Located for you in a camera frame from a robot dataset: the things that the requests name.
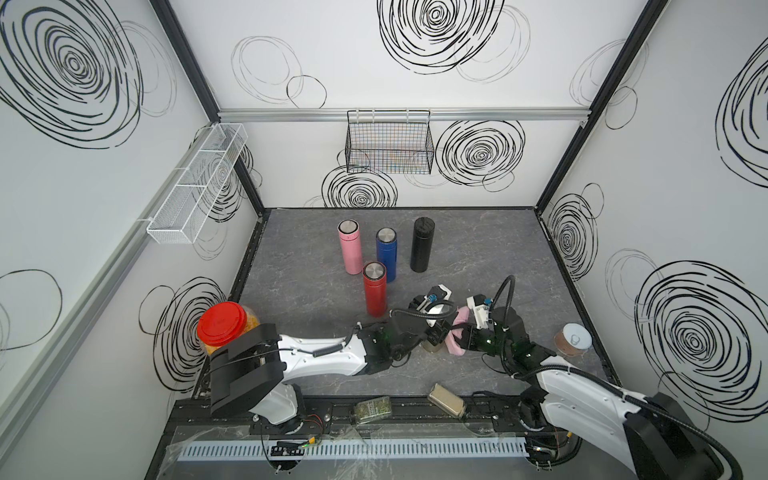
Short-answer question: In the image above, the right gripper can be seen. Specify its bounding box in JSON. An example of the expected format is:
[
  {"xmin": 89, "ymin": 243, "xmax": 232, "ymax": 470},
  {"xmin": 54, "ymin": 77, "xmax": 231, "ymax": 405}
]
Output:
[{"xmin": 447, "ymin": 323, "xmax": 511, "ymax": 361}]

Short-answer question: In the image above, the pink microfiber cloth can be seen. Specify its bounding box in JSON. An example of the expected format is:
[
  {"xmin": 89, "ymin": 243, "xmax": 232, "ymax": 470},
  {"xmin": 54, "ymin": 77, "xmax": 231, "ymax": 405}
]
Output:
[{"xmin": 444, "ymin": 306, "xmax": 473, "ymax": 357}]

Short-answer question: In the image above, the red thermos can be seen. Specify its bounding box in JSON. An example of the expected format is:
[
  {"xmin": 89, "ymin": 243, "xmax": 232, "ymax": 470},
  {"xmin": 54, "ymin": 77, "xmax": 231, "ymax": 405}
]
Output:
[{"xmin": 362, "ymin": 261, "xmax": 387, "ymax": 317}]

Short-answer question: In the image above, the blue thermos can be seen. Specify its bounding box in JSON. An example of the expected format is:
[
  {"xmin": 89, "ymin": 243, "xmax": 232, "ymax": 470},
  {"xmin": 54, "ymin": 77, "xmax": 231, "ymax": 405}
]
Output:
[{"xmin": 376, "ymin": 227, "xmax": 398, "ymax": 283}]

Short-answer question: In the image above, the black thermos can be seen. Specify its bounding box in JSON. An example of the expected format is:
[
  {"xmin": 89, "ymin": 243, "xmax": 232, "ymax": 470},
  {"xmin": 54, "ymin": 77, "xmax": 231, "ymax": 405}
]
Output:
[{"xmin": 410, "ymin": 217, "xmax": 436, "ymax": 273}]

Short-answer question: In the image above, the pink thermos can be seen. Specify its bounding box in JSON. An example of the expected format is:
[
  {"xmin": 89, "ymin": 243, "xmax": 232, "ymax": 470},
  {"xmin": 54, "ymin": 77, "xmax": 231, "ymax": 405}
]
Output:
[{"xmin": 337, "ymin": 219, "xmax": 363, "ymax": 275}]

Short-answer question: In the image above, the gold thermos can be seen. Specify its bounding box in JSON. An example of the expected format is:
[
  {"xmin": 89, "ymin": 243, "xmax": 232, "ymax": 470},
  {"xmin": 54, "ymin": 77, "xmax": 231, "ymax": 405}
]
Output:
[{"xmin": 421, "ymin": 325, "xmax": 449, "ymax": 353}]

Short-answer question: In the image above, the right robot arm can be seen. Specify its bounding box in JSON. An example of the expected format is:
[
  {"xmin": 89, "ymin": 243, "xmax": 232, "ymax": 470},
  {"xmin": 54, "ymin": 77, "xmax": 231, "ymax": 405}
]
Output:
[{"xmin": 447, "ymin": 299, "xmax": 737, "ymax": 479}]

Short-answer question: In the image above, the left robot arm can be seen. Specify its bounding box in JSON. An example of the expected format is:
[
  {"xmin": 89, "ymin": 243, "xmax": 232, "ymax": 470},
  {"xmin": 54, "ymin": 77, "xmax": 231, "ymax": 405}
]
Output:
[{"xmin": 208, "ymin": 284, "xmax": 457, "ymax": 426}]

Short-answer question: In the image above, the white lid can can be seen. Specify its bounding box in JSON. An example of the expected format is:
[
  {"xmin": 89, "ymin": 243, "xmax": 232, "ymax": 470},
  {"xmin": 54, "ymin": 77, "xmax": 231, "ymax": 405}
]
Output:
[{"xmin": 554, "ymin": 323, "xmax": 593, "ymax": 357}]

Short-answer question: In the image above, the beige sponge block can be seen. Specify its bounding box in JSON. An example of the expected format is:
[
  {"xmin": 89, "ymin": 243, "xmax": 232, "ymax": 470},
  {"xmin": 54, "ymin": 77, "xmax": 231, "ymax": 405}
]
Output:
[{"xmin": 427, "ymin": 383, "xmax": 466, "ymax": 419}]

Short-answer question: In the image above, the green scouring pad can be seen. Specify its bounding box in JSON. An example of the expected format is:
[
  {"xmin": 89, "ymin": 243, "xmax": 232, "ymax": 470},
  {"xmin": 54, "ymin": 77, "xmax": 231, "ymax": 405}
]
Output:
[{"xmin": 353, "ymin": 396, "xmax": 393, "ymax": 424}]

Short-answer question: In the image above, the red lid snack jar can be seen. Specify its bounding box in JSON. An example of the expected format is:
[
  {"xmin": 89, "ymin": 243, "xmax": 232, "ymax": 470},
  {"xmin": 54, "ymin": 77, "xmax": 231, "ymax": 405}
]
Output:
[{"xmin": 196, "ymin": 301, "xmax": 260, "ymax": 355}]

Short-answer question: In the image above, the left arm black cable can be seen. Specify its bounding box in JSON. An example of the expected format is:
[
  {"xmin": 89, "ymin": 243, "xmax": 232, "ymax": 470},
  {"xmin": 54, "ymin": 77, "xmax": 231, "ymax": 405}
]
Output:
[{"xmin": 389, "ymin": 298, "xmax": 457, "ymax": 320}]

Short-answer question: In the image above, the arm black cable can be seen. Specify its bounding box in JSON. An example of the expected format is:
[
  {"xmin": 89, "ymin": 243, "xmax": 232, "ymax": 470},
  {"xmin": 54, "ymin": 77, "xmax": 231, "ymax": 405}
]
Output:
[
  {"xmin": 490, "ymin": 274, "xmax": 744, "ymax": 480},
  {"xmin": 389, "ymin": 298, "xmax": 457, "ymax": 320}
]

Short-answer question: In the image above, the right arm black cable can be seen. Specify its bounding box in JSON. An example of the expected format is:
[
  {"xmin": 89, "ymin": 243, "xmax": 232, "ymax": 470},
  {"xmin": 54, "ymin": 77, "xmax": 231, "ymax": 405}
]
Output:
[{"xmin": 490, "ymin": 274, "xmax": 744, "ymax": 480}]

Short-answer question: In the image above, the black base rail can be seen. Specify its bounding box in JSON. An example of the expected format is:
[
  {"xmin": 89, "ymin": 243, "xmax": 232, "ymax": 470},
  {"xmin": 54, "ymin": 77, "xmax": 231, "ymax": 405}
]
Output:
[{"xmin": 162, "ymin": 391, "xmax": 575, "ymax": 445}]

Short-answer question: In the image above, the white cable duct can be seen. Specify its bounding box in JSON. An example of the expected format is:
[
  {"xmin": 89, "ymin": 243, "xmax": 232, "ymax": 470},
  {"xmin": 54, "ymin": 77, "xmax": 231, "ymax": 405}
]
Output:
[{"xmin": 178, "ymin": 437, "xmax": 529, "ymax": 462}]

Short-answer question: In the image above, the black wire basket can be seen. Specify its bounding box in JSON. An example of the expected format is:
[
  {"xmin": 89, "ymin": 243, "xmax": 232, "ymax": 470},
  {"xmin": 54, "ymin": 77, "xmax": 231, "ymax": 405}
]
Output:
[{"xmin": 344, "ymin": 109, "xmax": 435, "ymax": 175}]

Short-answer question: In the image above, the white wire shelf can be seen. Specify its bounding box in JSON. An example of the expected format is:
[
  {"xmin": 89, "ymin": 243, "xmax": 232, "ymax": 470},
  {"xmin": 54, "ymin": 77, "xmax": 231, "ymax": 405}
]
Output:
[{"xmin": 146, "ymin": 123, "xmax": 247, "ymax": 245}]

